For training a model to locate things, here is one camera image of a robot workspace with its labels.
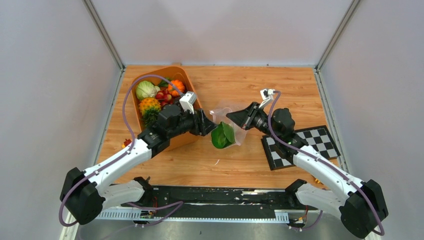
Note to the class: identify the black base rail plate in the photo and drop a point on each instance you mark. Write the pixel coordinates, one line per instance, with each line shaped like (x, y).
(207, 202)

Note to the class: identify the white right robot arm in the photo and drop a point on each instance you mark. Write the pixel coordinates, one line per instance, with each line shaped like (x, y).
(359, 204)

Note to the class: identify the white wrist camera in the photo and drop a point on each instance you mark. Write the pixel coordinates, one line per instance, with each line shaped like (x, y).
(187, 102)
(267, 95)

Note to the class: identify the pale green cabbage toy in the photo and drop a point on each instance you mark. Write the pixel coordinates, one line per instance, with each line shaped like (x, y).
(146, 89)

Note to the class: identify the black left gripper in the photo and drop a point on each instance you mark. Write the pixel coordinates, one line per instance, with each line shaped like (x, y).
(202, 125)

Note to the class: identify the colourful toy block stack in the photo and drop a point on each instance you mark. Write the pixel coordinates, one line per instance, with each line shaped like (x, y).
(126, 143)

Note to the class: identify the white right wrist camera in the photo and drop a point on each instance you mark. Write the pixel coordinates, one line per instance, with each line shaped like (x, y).
(267, 95)

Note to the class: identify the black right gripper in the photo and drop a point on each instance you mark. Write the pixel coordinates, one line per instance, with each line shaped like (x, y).
(244, 118)

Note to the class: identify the toy pineapple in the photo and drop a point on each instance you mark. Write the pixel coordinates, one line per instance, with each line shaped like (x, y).
(149, 108)

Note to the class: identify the clear zip top bag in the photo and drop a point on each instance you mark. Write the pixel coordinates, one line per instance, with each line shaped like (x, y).
(218, 115)

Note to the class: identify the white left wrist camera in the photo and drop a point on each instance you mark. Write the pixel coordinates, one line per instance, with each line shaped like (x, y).
(187, 102)

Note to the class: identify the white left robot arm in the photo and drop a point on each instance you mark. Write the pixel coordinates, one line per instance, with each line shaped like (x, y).
(85, 193)

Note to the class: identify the white slotted cable duct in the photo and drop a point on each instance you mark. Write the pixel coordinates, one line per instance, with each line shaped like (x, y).
(136, 215)

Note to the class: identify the green bok choy toy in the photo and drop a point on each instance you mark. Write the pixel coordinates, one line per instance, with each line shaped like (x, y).
(223, 136)

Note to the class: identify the orange toy pumpkin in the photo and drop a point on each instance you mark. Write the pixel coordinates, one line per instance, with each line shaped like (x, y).
(175, 88)

